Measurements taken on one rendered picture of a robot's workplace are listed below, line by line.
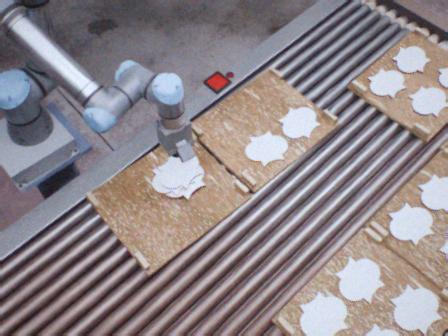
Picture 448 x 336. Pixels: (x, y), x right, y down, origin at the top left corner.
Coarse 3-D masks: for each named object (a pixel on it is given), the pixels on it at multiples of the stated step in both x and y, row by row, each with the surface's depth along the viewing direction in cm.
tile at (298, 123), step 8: (296, 112) 182; (304, 112) 182; (312, 112) 182; (280, 120) 180; (288, 120) 180; (296, 120) 180; (304, 120) 180; (312, 120) 180; (288, 128) 178; (296, 128) 178; (304, 128) 178; (312, 128) 178; (288, 136) 177; (296, 136) 177; (304, 136) 177
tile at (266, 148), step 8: (264, 136) 177; (272, 136) 177; (280, 136) 177; (248, 144) 175; (256, 144) 175; (264, 144) 175; (272, 144) 175; (280, 144) 175; (248, 152) 173; (256, 152) 173; (264, 152) 173; (272, 152) 173; (280, 152) 173; (256, 160) 171; (264, 160) 171; (272, 160) 172
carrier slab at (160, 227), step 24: (192, 144) 176; (144, 168) 171; (216, 168) 171; (96, 192) 166; (120, 192) 166; (144, 192) 166; (216, 192) 166; (240, 192) 166; (120, 216) 161; (144, 216) 161; (168, 216) 161; (192, 216) 161; (216, 216) 161; (120, 240) 157; (144, 240) 157; (168, 240) 157; (192, 240) 157
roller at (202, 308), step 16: (400, 128) 183; (368, 144) 178; (384, 144) 180; (352, 160) 175; (336, 176) 171; (320, 192) 168; (304, 208) 165; (288, 224) 162; (272, 240) 159; (256, 256) 156; (240, 272) 153; (224, 288) 151; (208, 304) 148; (192, 320) 146
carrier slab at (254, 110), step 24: (240, 96) 187; (264, 96) 187; (288, 96) 187; (216, 120) 181; (240, 120) 181; (264, 120) 181; (216, 144) 176; (240, 144) 176; (288, 144) 176; (312, 144) 176; (240, 168) 171; (264, 168) 171
